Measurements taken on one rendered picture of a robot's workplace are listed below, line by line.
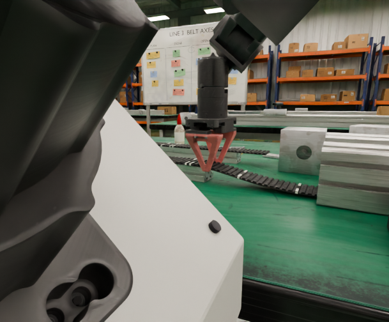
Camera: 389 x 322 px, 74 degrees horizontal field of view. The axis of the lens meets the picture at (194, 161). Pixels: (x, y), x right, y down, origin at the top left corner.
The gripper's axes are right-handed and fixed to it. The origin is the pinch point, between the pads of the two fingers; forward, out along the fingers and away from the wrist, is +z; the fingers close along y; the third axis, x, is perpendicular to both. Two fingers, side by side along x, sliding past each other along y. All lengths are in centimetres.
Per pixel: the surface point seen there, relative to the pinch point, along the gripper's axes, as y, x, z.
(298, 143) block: 14.0, -14.3, -3.4
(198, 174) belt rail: -1.4, 2.2, 1.9
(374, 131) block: 33.5, -29.9, -5.1
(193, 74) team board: 270, 149, -52
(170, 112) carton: 363, 248, 0
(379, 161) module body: -5.0, -26.3, -4.2
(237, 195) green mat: -6.1, -7.5, 3.2
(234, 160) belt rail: 16.9, 1.3, 2.5
